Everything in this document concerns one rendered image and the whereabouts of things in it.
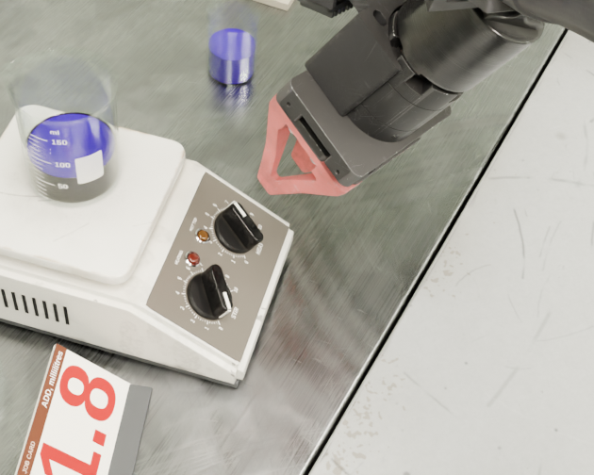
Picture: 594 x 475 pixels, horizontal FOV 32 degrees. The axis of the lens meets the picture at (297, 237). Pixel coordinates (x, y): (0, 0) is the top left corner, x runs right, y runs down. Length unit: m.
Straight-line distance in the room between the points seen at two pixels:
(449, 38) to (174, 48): 0.42
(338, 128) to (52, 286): 0.21
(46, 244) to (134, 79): 0.26
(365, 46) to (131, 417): 0.28
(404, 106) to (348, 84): 0.03
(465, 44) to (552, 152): 0.36
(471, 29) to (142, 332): 0.29
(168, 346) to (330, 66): 0.22
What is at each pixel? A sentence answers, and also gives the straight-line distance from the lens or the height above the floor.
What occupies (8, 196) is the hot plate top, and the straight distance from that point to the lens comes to 0.69.
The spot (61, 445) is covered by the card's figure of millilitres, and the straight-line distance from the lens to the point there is 0.65.
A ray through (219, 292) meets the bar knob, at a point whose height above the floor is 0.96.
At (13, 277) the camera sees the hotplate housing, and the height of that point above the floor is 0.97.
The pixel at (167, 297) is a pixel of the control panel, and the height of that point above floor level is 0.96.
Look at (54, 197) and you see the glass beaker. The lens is 0.67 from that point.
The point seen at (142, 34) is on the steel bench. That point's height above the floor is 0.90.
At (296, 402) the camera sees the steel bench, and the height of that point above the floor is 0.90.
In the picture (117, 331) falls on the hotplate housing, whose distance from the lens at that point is 0.68.
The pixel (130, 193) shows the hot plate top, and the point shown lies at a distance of 0.68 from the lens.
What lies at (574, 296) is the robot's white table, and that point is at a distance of 0.79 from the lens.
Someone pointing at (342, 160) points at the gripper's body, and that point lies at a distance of 0.56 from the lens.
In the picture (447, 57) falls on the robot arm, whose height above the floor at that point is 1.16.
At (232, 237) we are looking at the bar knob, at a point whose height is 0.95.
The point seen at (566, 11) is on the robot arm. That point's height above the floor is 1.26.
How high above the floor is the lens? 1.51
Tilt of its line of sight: 52 degrees down
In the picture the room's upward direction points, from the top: 7 degrees clockwise
